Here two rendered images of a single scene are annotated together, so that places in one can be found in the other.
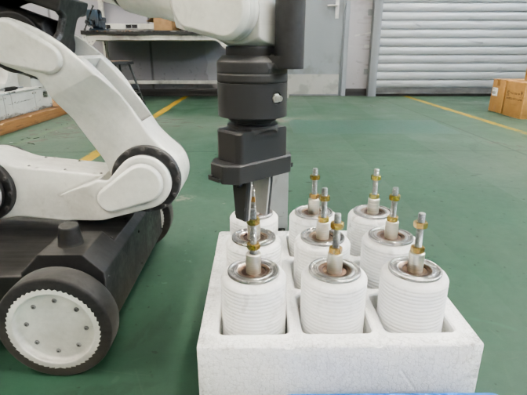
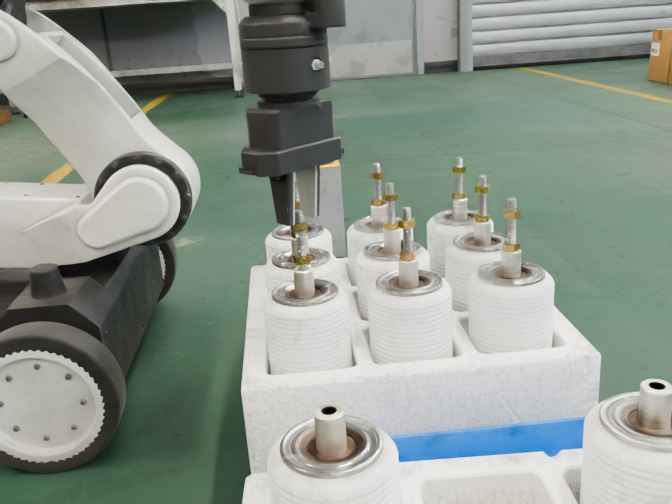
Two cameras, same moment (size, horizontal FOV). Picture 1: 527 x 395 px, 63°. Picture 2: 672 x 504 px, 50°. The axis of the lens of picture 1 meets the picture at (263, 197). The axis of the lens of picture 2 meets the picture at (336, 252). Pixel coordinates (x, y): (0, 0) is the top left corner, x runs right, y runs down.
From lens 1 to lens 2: 0.20 m
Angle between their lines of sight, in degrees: 2
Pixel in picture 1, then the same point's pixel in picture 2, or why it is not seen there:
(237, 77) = (266, 41)
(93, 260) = (84, 311)
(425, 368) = (531, 393)
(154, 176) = (155, 193)
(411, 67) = (525, 20)
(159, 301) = (173, 375)
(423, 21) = not seen: outside the picture
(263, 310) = (322, 339)
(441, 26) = not seen: outside the picture
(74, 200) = (44, 237)
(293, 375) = (367, 416)
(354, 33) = not seen: outside the picture
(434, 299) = (535, 306)
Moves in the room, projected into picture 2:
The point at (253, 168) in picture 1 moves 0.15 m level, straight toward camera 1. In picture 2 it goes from (295, 154) to (301, 189)
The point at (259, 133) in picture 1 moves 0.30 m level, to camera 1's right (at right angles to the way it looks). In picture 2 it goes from (298, 110) to (595, 88)
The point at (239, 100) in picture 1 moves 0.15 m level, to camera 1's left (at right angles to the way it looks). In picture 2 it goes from (271, 70) to (113, 82)
